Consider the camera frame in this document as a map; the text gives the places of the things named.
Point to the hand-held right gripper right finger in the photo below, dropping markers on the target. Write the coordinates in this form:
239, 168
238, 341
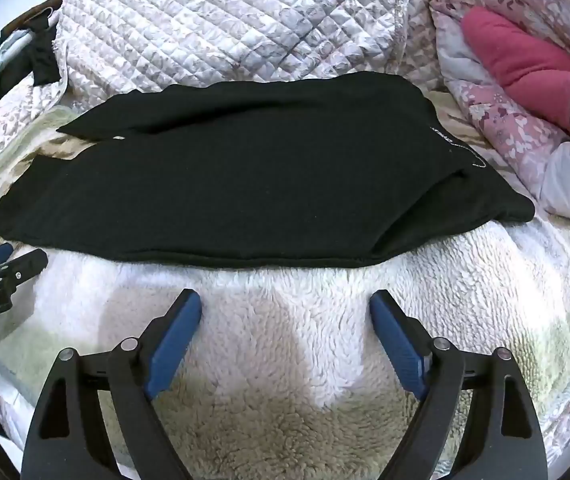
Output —
397, 340

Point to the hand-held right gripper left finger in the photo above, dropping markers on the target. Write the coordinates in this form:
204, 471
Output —
175, 340

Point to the black pants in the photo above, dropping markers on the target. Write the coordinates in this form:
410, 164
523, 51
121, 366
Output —
265, 185

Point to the white floral fleece blanket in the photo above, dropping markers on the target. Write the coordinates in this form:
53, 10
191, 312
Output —
290, 335

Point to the pale blue garment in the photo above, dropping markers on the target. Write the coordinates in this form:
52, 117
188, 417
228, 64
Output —
0, 65

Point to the black garment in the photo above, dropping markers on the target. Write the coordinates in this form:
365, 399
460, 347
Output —
45, 60

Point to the pink floral comforter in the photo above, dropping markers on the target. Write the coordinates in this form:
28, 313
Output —
505, 125

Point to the brown wooden headboard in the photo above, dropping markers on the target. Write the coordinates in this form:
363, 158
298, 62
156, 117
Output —
45, 8

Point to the pink cushion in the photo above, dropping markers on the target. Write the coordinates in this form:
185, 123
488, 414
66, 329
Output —
525, 65

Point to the pale quilted bedspread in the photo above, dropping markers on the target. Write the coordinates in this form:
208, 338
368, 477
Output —
215, 20

